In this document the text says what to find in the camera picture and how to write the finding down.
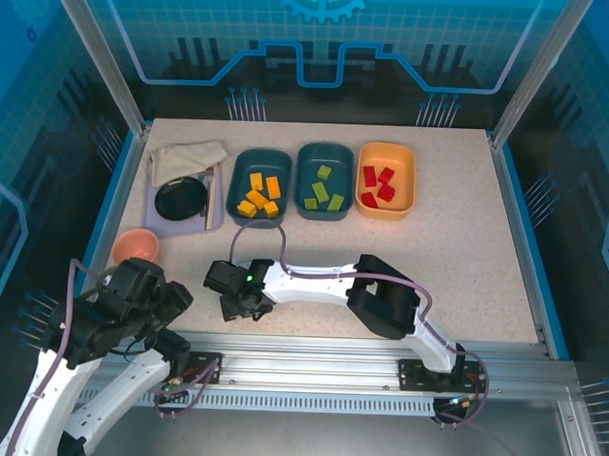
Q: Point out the short orange lego brick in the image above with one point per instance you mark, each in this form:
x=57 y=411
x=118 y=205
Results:
x=270 y=210
x=247 y=209
x=257 y=198

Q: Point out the long orange lego brick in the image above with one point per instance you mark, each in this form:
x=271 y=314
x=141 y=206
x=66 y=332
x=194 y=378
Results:
x=273 y=188
x=256 y=181

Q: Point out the short green lego brick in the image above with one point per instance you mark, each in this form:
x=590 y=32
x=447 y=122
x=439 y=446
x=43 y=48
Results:
x=310 y=203
x=324 y=172

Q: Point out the long green lego brick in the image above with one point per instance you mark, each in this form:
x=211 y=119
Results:
x=320 y=192
x=336 y=202

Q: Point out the long red lego brick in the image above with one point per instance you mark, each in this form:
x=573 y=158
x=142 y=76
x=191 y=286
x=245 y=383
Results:
x=369 y=199
x=369 y=176

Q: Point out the short red lego brick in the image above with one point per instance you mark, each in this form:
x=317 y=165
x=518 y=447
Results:
x=386 y=175
x=386 y=192

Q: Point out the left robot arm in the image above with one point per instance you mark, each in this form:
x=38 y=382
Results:
x=54 y=389

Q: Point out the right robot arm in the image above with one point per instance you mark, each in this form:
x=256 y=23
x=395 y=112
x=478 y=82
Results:
x=307 y=288

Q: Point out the pink bowl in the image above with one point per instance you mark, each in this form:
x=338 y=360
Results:
x=135 y=246

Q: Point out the small circuit board with LED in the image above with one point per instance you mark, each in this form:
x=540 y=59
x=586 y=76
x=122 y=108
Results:
x=171 y=389
x=461 y=402

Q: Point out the purple tray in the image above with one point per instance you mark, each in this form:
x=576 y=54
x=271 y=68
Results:
x=152 y=222

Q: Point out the black plate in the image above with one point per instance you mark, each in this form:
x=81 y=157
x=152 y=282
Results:
x=180 y=201

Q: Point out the teal plastic container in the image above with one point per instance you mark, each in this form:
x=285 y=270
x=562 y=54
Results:
x=259 y=161
x=337 y=161

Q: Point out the beige cloth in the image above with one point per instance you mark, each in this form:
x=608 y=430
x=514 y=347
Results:
x=187 y=159

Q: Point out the orange plastic container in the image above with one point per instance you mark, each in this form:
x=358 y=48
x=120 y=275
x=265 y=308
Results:
x=399 y=161

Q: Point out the aluminum mounting rail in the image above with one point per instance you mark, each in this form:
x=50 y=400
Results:
x=305 y=360

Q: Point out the blue table side rail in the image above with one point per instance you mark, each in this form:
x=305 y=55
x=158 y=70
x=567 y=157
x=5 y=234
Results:
x=108 y=206
x=533 y=246

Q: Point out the aluminum frame post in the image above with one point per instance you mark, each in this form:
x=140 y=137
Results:
x=535 y=76
x=102 y=66

